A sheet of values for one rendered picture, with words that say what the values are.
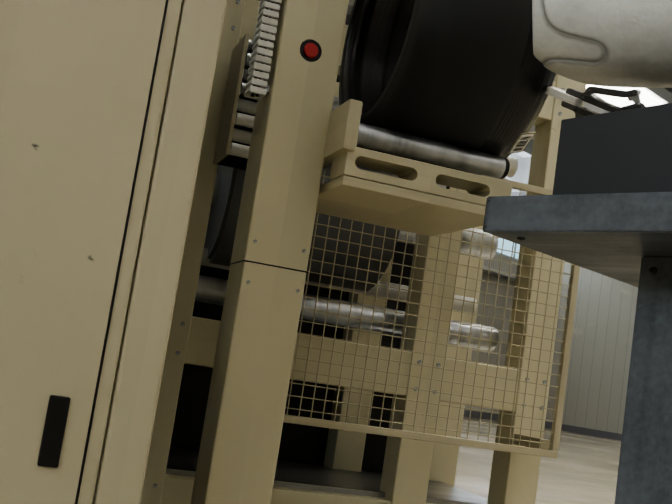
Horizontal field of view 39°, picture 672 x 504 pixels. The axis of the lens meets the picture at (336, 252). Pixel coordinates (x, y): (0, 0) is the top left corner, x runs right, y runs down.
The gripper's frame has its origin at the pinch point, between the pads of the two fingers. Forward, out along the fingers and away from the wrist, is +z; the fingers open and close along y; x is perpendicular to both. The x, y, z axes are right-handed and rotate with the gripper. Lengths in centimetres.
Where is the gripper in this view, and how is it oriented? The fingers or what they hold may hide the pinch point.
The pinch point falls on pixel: (564, 96)
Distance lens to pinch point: 195.2
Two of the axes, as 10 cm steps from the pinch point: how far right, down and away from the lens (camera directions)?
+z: -7.8, -4.4, 4.4
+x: 5.5, -1.6, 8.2
